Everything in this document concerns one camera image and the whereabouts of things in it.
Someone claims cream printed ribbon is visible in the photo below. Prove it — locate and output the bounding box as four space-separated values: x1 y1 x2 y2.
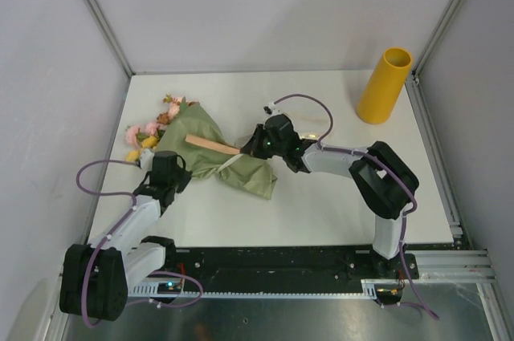
218 110 329 173

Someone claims green and peach wrapping paper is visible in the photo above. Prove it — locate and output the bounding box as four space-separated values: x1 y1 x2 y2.
155 103 277 200

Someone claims artificial flower bouquet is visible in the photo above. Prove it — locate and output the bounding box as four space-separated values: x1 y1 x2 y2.
124 94 196 163

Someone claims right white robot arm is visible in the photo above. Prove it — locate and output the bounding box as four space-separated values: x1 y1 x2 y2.
241 114 419 278

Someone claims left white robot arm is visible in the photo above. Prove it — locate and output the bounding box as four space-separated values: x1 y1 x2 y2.
59 149 192 328

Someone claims yellow cylindrical vase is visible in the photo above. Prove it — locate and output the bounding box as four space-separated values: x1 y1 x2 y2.
357 47 413 124

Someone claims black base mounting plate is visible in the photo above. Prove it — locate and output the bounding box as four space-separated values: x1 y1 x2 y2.
163 246 419 293

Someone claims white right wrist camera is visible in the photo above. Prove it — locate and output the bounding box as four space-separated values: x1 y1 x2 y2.
263 102 281 116

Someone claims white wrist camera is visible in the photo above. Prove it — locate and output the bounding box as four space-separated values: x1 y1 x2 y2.
137 148 155 170
263 102 281 116

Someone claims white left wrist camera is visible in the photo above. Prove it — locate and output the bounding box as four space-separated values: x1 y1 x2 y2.
137 148 155 170

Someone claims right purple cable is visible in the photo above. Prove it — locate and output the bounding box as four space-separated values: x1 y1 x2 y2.
272 93 441 320

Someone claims aluminium frame rail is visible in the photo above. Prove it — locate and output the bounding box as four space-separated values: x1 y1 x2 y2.
405 74 466 240

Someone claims white slotted cable duct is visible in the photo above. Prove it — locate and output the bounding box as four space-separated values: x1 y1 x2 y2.
128 278 403 301

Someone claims right aluminium corner post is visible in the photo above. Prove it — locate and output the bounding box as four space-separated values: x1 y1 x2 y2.
412 0 465 78

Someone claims aluminium corner post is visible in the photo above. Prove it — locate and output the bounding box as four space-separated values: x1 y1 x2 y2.
412 0 465 78
84 0 134 78

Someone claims left aluminium corner post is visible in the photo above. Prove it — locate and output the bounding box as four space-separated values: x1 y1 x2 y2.
84 0 134 78

